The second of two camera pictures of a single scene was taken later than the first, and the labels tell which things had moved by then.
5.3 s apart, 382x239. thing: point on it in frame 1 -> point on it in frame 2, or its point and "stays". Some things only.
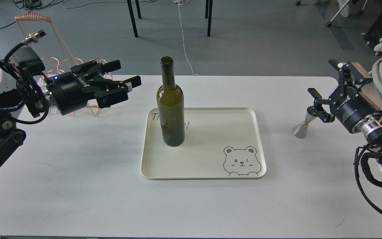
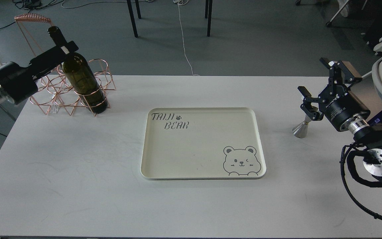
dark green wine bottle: (170, 98) -> (80, 75)
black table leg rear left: (138, 9) stays
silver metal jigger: (300, 131) stays
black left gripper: (70, 92) -> (19, 83)
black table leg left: (131, 13) stays
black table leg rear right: (207, 9) stays
